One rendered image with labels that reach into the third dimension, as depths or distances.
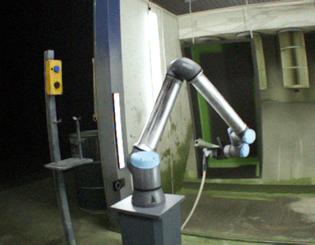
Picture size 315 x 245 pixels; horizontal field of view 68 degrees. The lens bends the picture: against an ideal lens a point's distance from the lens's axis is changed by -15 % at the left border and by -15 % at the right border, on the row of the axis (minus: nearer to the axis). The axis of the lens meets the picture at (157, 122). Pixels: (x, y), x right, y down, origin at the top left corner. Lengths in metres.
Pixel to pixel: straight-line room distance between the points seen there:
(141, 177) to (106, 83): 1.11
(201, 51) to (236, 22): 0.98
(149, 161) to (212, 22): 2.42
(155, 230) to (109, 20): 1.73
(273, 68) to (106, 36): 2.23
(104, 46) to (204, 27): 1.56
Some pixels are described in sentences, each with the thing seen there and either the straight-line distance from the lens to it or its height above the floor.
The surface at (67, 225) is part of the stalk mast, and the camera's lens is 2.27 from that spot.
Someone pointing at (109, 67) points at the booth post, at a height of 1.49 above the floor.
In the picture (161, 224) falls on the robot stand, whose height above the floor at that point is 0.57.
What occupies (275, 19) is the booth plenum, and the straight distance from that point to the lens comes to 3.34.
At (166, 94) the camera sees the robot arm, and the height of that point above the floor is 1.22.
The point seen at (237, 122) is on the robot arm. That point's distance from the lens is 1.62.
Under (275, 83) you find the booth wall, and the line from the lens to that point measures 3.66.
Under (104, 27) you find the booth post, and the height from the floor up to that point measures 1.86.
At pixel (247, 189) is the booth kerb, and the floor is 0.10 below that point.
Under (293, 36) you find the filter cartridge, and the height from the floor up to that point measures 1.87.
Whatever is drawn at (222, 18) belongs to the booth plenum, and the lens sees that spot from 3.45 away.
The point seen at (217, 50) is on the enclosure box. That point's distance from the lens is 2.54.
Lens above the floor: 1.18
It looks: 4 degrees down
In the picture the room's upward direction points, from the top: 4 degrees counter-clockwise
